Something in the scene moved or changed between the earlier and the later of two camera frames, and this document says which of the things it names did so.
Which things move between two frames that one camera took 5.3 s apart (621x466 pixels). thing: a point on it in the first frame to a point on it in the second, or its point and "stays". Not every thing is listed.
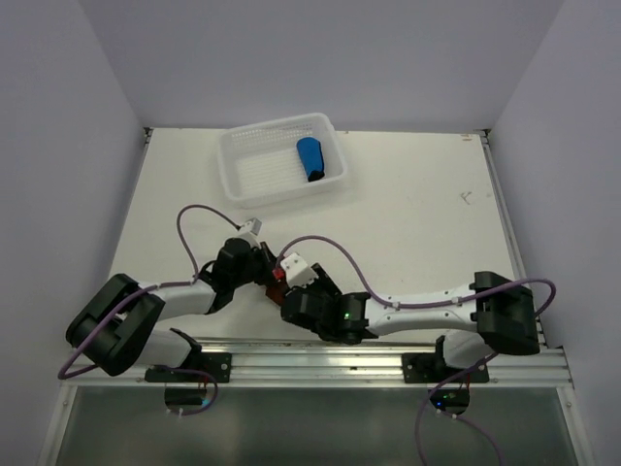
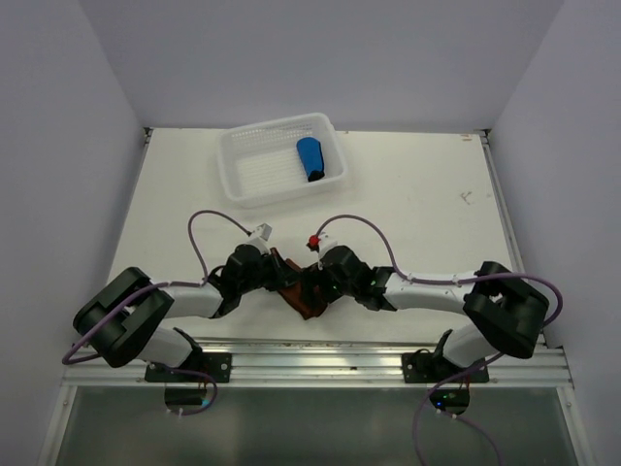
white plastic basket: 262,164 stays
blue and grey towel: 310,153 stays
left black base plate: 216,364 stays
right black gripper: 323,282 to 314,275
